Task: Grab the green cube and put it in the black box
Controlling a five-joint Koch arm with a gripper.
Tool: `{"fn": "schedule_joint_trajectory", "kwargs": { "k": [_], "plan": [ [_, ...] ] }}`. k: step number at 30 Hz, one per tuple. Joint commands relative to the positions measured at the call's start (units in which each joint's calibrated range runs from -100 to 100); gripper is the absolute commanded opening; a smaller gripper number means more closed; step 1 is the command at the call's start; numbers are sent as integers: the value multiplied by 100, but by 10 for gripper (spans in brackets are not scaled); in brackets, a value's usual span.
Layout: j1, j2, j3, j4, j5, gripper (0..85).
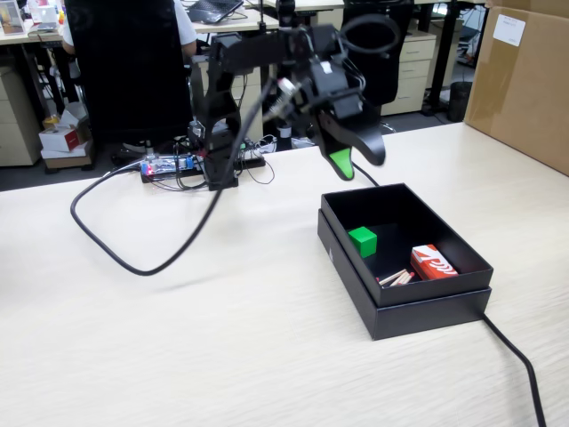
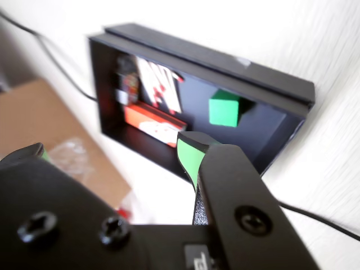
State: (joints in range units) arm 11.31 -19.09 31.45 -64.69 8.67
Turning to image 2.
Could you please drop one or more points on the black cardboard box tray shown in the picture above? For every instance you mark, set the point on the black cardboard box tray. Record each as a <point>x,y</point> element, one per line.
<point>261,135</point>

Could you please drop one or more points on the red white matchbox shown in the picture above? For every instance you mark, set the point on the red white matchbox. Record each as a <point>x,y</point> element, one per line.
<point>152,123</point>

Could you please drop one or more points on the brown cardboard box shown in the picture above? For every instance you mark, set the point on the brown cardboard box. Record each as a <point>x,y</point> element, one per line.
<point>28,118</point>

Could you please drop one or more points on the clear plastic bag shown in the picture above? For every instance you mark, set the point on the clear plastic bag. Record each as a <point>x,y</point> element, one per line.
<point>70,157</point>

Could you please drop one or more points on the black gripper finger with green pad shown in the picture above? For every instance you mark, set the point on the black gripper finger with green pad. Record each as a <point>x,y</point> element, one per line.
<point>31,182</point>
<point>233,191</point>

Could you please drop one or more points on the black cardboard box lid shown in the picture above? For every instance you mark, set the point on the black cardboard box lid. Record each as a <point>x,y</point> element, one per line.
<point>281,84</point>

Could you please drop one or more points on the green wooden cube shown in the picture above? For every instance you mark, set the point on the green wooden cube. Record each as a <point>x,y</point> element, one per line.
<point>223,111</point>

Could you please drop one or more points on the small red object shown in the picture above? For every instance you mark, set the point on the small red object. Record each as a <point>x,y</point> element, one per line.
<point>123,213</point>

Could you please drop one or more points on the small dark printed packet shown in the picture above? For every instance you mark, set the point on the small dark printed packet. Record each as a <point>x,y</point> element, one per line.
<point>128,76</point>

